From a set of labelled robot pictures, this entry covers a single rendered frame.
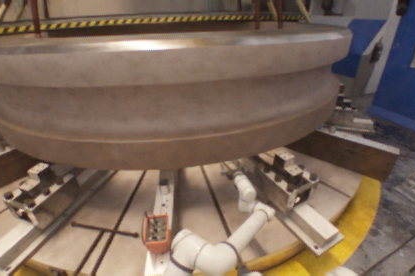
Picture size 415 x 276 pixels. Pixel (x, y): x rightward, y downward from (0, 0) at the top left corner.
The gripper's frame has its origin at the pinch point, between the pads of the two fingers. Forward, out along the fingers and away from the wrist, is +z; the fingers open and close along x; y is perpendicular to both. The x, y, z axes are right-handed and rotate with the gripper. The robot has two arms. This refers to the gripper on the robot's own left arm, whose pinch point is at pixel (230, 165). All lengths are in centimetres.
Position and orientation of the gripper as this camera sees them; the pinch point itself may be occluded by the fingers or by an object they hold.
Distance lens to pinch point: 164.2
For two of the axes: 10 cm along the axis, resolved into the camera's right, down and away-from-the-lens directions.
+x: -9.6, 1.6, -2.4
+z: -2.9, -4.7, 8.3
